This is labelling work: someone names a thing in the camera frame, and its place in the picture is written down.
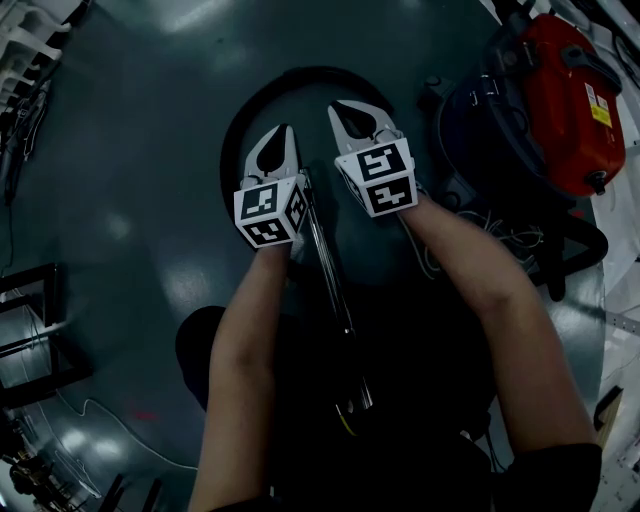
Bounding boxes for black vacuum hose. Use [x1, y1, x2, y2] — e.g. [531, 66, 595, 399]
[218, 64, 610, 302]

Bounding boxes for yellow cord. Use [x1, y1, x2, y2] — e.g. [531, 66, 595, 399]
[334, 403, 360, 438]

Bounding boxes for white perforated steel beam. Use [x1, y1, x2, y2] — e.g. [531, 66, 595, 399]
[606, 310, 640, 337]

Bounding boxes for person's right forearm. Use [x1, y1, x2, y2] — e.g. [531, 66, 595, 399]
[399, 192, 600, 462]

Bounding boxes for person's left forearm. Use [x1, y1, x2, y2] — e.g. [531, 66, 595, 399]
[189, 243, 297, 512]

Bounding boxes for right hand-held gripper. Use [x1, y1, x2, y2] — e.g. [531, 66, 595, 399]
[327, 99, 421, 220]

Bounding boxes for pile of black equipment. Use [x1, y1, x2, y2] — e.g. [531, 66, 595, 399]
[0, 77, 52, 207]

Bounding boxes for person's black clothing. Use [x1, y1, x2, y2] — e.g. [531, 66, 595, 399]
[174, 279, 605, 512]

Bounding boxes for wooden slatted board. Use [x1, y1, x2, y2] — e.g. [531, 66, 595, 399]
[591, 383, 626, 450]

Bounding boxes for long white floor cable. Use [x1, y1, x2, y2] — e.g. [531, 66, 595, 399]
[52, 396, 200, 472]

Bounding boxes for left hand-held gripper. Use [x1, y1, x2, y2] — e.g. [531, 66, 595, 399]
[232, 122, 310, 251]

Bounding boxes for red vacuum cleaner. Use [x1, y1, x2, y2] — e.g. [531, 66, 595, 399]
[416, 10, 628, 202]

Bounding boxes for white table with black legs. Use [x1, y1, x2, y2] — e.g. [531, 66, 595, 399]
[0, 261, 95, 407]

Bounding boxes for metal vacuum wand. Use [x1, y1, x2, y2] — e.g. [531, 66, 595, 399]
[301, 167, 375, 415]

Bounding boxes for tangled white cable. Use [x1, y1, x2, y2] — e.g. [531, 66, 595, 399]
[408, 208, 547, 281]

